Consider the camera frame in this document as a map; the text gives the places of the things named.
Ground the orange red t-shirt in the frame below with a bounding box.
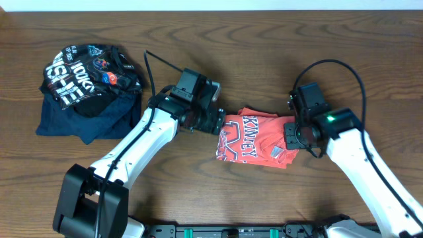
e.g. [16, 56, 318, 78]
[216, 107, 298, 169]

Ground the navy blue folded shirt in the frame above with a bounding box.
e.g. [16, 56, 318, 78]
[36, 94, 141, 144]

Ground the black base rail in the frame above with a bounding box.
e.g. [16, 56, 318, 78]
[130, 214, 381, 238]

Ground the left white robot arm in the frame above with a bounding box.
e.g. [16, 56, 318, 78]
[52, 93, 225, 238]

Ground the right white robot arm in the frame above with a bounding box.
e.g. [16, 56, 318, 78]
[284, 108, 422, 237]

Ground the black printed folded shirt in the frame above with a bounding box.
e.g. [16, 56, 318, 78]
[40, 44, 142, 118]

